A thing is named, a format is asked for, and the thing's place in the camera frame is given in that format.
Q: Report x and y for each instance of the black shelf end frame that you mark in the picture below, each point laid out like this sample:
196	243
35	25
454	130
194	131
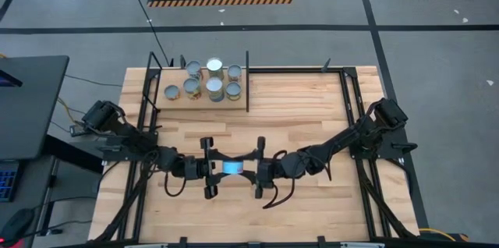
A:
247	84
150	55

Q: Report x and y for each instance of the peas can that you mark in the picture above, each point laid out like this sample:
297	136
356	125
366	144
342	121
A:
214	85

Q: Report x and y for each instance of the white mixed fruit can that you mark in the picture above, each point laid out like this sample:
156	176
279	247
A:
234	71

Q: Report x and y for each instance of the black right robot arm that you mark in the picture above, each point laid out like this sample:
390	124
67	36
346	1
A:
343	139

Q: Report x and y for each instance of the wooden shelf board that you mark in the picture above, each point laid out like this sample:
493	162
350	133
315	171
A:
175	104

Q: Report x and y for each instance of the green red spaghetti can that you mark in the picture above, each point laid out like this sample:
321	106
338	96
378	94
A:
191	85

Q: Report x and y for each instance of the black metal table frame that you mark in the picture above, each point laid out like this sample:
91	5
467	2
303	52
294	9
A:
296	70

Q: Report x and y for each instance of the teal salmon can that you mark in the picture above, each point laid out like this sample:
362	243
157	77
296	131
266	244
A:
233	167

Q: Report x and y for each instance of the keyboard with blue keys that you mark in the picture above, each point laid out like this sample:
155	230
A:
8	181

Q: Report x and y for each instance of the short orange label can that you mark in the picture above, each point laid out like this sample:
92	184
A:
172	92

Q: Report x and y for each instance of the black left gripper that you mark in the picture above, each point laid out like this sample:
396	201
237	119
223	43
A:
193	168

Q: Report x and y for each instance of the green packet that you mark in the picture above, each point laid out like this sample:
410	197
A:
233	89

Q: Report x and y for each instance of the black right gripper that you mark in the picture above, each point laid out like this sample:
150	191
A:
269	170

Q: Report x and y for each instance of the black computer mouse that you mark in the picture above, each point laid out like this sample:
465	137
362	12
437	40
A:
15	226

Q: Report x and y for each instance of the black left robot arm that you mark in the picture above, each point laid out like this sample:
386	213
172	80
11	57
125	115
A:
128	139

